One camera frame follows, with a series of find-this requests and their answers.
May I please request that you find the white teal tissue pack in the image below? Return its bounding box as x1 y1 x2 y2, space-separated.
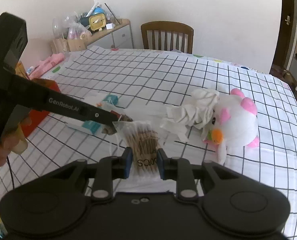
60 93 120 135

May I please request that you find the brown wooden chair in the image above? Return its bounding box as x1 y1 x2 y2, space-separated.
141 21 194 54

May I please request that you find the cardboard box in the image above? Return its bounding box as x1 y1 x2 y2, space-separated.
49 38 86 54

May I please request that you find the white tissue cloth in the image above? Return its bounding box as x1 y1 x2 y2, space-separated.
160 88 219 142

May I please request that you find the bag of cotton swabs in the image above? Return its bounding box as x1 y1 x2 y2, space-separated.
113 121 160 179

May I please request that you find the white black checkered tablecloth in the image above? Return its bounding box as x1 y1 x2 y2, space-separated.
0 46 297 239

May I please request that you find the white pink plush toy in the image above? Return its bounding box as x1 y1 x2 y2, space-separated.
201 88 260 165

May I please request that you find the red storage box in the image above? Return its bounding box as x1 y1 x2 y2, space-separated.
13 61 62 138

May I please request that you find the person's left hand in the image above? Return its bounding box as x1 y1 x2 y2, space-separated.
0 96 32 168

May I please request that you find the pink folded towel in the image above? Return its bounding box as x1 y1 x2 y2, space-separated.
28 53 65 80

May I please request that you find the small white cube box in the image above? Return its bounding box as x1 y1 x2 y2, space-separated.
106 23 115 30

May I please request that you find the wooden side cabinet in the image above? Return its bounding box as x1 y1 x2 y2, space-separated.
86 19 134 49

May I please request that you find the clear plastic bag with items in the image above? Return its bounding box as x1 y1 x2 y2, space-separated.
67 22 92 40

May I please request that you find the yellow alarm clock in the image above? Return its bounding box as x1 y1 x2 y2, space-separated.
88 13 106 31

